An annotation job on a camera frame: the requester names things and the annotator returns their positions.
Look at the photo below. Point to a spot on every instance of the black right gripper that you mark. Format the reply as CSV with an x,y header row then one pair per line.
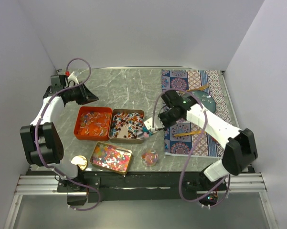
x,y
160,117

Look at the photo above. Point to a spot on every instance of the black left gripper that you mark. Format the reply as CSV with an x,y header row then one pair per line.
x,y
86,96

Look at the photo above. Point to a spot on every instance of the orange tin of lollipops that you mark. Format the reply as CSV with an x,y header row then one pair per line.
x,y
93,123

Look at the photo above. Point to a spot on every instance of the silver metal scoop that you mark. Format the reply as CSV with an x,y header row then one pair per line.
x,y
143,133

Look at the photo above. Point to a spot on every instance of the beige tin of small lollipops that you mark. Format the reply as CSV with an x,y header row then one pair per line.
x,y
124,126

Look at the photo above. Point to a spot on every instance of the clear plastic jar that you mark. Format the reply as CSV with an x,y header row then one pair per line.
x,y
149,157

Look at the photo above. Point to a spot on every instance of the gold tin of star candies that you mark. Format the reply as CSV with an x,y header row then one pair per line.
x,y
113,158

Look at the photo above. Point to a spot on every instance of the gold jar lid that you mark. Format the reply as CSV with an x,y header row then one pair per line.
x,y
80,161

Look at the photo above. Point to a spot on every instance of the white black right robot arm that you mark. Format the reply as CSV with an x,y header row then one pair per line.
x,y
239,145

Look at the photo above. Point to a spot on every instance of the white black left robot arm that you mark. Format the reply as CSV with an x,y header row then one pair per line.
x,y
40,140

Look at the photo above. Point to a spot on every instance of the teal ceramic plate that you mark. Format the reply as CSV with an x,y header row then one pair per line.
x,y
206,99

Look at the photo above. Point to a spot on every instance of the patterned blue placemat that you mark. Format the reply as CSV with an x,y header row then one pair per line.
x,y
200,145

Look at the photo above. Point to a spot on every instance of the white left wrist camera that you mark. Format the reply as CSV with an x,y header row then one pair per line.
x,y
72,79

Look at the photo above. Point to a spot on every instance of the black aluminium mounting rail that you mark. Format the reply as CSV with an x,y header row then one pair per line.
x,y
109,186

